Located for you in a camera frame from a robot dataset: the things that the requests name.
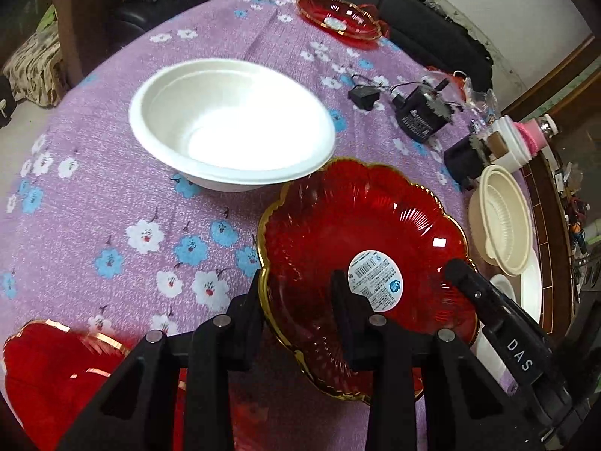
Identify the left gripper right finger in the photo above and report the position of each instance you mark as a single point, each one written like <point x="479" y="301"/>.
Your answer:
<point x="466" y="409"/>

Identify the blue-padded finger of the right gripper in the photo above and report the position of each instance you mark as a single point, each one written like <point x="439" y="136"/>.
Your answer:
<point x="474" y="286"/>

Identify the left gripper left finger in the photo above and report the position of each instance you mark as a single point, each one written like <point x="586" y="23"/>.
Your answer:
<point x="174" y="388"/>

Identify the cream plastic bowl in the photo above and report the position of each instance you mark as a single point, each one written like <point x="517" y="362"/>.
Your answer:
<point x="500" y="221"/>

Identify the red wedding plate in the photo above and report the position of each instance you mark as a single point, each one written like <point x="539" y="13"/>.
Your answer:
<point x="52" y="374"/>

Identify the red gold-rimmed plate with sticker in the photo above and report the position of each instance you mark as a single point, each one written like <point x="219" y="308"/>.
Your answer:
<point x="390" y="238"/>

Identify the white paper bowl at edge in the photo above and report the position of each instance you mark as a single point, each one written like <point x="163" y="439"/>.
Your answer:
<point x="531" y="288"/>

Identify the black cylindrical device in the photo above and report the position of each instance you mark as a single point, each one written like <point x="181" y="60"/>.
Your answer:
<point x="466" y="161"/>

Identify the white plastic jar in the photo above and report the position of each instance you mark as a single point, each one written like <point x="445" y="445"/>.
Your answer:
<point x="518" y="154"/>

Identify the brown tape roll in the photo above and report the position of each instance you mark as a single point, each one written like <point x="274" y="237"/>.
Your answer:
<point x="496" y="144"/>

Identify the small black plug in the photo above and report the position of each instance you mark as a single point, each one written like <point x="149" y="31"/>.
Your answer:
<point x="364" y="97"/>

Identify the far red gold-rimmed plate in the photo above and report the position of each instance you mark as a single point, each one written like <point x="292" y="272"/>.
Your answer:
<point x="344" y="19"/>

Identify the patterned cushion stool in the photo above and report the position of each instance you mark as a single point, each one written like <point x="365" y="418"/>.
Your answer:
<point x="34" y="70"/>

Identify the brown armchair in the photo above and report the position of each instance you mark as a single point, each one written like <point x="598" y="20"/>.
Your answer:
<point x="82" y="35"/>

